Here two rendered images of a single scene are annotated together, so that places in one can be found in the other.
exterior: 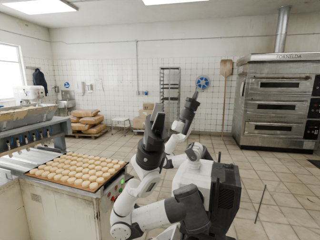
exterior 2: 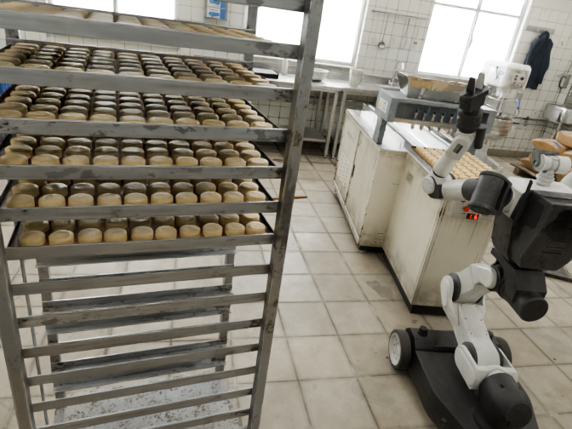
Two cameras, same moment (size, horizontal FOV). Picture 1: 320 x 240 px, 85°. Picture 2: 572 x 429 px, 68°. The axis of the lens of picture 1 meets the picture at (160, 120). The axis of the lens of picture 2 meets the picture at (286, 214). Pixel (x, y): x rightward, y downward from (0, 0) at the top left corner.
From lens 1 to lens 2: 1.40 m
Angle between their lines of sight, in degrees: 61
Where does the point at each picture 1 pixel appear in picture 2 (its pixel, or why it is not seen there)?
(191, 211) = (478, 187)
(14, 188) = (399, 160)
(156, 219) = (454, 185)
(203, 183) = (522, 187)
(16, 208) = (391, 182)
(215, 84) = not seen: outside the picture
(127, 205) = (441, 163)
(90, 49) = not seen: outside the picture
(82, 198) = not seen: hidden behind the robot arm
